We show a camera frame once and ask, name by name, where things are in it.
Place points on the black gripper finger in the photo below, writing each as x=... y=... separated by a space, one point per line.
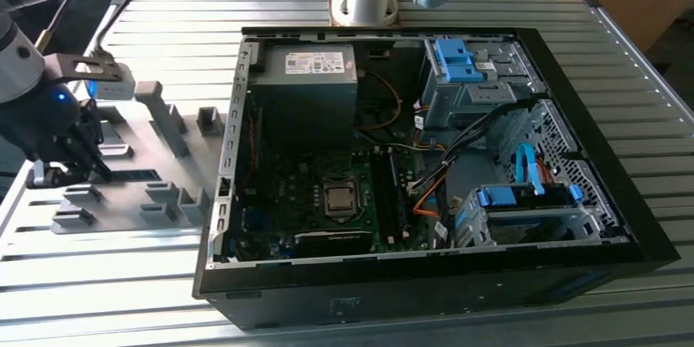
x=93 y=140
x=67 y=164

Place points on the green RAM stick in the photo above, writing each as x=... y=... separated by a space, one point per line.
x=135 y=175

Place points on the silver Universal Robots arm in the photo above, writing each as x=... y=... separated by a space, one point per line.
x=368 y=1

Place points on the black RAM slot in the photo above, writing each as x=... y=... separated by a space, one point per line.
x=381 y=192

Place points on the grey parts rack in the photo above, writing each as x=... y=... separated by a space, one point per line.
x=157 y=152

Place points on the green motherboard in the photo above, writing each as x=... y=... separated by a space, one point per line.
x=292 y=184

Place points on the grey power supply unit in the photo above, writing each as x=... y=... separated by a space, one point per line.
x=303 y=99

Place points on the silver CPU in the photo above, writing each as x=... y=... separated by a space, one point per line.
x=341 y=198

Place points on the CPU socket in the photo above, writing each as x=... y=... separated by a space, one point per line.
x=341 y=216

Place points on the black graphics card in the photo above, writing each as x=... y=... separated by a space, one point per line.
x=331 y=243

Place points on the black open PC case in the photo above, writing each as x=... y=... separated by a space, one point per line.
x=379 y=294

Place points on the blue drive carrier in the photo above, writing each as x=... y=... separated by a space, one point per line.
x=458 y=66

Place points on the grey drive cage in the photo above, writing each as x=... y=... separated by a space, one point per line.
x=487 y=95

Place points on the hard disk in blue carrier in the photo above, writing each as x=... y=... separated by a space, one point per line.
x=500 y=196

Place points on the grey disk bay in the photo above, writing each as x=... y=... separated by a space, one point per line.
x=542 y=215

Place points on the small silver wrist camera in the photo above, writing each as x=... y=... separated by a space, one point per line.
x=37 y=178

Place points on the white-edged wrist camera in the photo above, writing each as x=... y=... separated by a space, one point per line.
x=113 y=87

